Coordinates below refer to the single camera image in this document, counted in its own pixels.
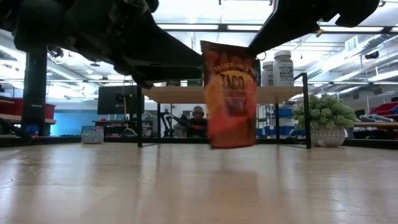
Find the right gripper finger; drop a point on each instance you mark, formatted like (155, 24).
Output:
(286, 25)

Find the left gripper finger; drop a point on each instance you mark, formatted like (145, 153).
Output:
(168, 74)
(168, 49)

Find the white-lid bagel seasoning jar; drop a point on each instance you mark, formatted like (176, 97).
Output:
(267, 76)
(283, 71)

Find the taco seasoning foil packet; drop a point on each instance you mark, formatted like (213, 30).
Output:
(230, 99)

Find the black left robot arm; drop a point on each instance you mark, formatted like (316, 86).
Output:
(31, 25)

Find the wooden shelf black metal legs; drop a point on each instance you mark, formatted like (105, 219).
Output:
(174, 95)

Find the yellow hanging tag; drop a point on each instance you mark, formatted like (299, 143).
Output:
(319, 32)

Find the person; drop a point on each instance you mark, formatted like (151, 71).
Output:
(198, 112)

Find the black monitor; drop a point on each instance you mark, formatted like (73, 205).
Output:
(112, 99)

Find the blue storage bins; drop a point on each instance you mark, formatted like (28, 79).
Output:
(284, 112)

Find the green potted plant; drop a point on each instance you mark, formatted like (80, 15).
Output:
(325, 112)

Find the small patterned candle tin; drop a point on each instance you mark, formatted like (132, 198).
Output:
(92, 136)

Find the red storage bins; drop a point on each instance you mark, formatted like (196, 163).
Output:
(12, 107)

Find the black aluminium table frame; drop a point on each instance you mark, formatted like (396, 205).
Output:
(34, 93)

